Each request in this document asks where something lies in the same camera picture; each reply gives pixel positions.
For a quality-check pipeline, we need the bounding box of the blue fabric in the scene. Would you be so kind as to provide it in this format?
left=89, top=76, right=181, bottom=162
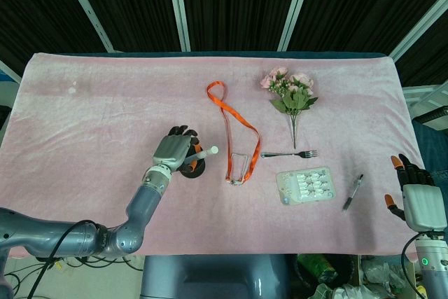
left=412, top=116, right=448, bottom=188

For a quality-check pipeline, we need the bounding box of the pill blister pack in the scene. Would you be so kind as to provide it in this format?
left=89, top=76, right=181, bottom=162
left=275, top=167, right=337, bottom=206

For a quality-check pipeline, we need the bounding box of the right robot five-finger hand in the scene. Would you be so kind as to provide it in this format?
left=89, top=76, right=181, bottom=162
left=384, top=153, right=448, bottom=232

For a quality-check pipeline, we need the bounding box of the grey metal rack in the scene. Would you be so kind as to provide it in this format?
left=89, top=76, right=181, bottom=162
left=402, top=81, right=448, bottom=132

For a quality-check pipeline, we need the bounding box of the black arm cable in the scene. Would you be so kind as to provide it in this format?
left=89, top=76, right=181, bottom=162
left=33, top=220, right=101, bottom=299
left=400, top=234, right=427, bottom=299

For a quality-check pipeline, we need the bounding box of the black mesh cup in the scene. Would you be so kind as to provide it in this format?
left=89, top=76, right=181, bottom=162
left=180, top=158, right=207, bottom=179

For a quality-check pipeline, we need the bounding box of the black bin with green bag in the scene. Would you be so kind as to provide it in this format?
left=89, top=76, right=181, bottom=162
left=296, top=253, right=354, bottom=284

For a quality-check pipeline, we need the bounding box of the black pen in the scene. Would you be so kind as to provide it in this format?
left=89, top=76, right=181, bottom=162
left=342, top=174, right=364, bottom=212

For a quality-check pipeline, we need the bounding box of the white metal frame post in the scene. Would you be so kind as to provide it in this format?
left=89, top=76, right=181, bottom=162
left=391, top=0, right=448, bottom=64
left=165, top=0, right=192, bottom=52
left=57, top=0, right=115, bottom=53
left=279, top=0, right=317, bottom=52

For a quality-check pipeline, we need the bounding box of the clear badge holder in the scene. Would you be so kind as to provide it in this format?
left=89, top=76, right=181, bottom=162
left=230, top=152, right=253, bottom=183

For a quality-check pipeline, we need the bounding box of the black floor cable bundle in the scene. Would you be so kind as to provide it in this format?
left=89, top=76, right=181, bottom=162
left=34, top=255, right=144, bottom=272

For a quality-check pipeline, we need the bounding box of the grey robot torso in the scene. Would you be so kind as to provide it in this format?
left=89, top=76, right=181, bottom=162
left=139, top=255, right=291, bottom=299

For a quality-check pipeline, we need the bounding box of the pink plush table cloth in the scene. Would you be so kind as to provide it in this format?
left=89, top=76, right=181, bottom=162
left=0, top=52, right=426, bottom=257

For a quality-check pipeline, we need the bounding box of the crumpled clear plastic bag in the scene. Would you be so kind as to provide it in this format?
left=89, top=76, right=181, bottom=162
left=311, top=256, right=421, bottom=299

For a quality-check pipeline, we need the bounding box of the black curtain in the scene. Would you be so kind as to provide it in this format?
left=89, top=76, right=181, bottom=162
left=0, top=0, right=448, bottom=86

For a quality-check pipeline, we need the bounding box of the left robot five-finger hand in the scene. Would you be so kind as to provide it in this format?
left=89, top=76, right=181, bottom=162
left=152, top=125, right=202, bottom=174

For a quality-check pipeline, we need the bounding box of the clear tube with white cap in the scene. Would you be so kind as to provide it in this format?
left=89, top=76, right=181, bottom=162
left=185, top=146, right=220, bottom=167

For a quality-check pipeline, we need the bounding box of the orange lanyard with metal clip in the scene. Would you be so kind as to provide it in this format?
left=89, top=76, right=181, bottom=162
left=205, top=81, right=262, bottom=185

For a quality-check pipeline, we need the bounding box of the pink artificial flower bouquet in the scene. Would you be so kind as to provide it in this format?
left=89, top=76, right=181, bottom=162
left=260, top=67, right=319, bottom=149

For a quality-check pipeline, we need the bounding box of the silver metal fork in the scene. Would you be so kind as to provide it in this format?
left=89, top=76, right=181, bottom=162
left=260, top=150, right=320, bottom=159

